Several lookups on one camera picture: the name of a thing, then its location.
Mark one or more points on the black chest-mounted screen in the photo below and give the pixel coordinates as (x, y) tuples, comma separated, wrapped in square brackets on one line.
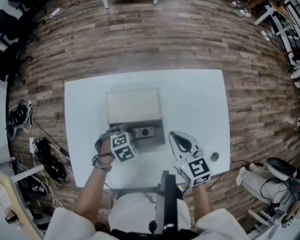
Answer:
[(168, 201)]

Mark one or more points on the person's left forearm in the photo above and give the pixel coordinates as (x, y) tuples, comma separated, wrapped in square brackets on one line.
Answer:
[(90, 196)]

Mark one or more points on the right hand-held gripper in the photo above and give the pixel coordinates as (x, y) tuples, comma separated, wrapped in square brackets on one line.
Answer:
[(197, 170)]

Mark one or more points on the white power strip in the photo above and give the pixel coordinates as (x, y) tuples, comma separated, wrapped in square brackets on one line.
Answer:
[(55, 12), (265, 35)]

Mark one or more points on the clear plastic box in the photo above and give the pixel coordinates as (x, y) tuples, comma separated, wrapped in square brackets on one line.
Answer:
[(135, 106)]

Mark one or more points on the person's left hand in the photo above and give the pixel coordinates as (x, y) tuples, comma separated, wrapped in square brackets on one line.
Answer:
[(106, 147)]

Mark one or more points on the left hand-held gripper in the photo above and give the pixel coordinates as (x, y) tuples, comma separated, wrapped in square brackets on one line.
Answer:
[(122, 146)]

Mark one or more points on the person's white shirt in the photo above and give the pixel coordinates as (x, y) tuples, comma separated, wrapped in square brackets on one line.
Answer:
[(135, 214)]

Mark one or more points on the wooden desk with white legs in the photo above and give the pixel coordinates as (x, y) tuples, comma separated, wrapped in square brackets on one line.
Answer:
[(277, 5)]

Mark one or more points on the small remote-like device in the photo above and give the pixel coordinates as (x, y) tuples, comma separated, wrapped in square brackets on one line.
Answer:
[(140, 132)]

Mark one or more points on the person's right forearm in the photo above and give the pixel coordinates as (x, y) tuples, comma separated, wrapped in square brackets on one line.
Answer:
[(202, 204)]

